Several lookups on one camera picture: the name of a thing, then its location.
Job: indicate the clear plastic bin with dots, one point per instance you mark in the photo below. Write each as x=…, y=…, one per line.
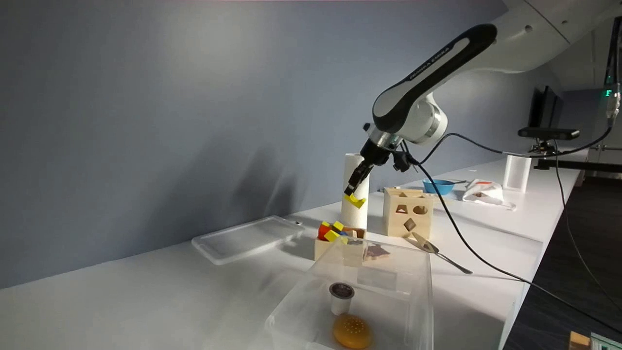
x=389, y=303

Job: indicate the green exit sign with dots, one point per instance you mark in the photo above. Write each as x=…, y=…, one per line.
x=609, y=91

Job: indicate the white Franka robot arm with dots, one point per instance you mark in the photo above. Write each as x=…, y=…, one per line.
x=428, y=64

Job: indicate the orange round bun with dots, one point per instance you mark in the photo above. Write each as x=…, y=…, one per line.
x=352, y=330

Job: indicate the wrist mounted camera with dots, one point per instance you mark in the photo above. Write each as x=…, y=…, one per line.
x=401, y=159

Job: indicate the black camera tripod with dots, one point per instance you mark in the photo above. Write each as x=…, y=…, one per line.
x=545, y=151

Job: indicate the small open wooden crate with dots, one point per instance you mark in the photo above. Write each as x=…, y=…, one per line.
x=323, y=251

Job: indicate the wooden shape sorter box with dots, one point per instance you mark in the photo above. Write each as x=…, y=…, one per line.
x=395, y=223

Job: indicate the blue bowl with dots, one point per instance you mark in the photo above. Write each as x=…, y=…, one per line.
x=438, y=186

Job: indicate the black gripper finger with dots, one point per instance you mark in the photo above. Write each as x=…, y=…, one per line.
x=354, y=179
x=364, y=175

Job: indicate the black stereo camera bar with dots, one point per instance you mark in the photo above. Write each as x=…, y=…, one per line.
x=548, y=132

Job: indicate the black monitor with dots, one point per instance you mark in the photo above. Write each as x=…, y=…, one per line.
x=545, y=107

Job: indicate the brown giraffe pattern wooden piece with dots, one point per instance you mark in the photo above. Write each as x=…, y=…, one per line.
x=375, y=251

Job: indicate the small tan wooden item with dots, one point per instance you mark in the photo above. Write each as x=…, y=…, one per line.
x=580, y=340

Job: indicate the pale green box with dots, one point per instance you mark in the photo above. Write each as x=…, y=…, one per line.
x=605, y=342

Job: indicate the red wooden cube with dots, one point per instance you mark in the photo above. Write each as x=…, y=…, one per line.
x=323, y=229

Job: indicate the clear plastic lid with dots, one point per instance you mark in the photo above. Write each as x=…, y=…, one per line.
x=239, y=239

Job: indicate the clear plastic cup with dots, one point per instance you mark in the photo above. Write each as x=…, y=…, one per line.
x=517, y=171

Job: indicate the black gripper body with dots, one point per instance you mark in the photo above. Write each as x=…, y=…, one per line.
x=374, y=153

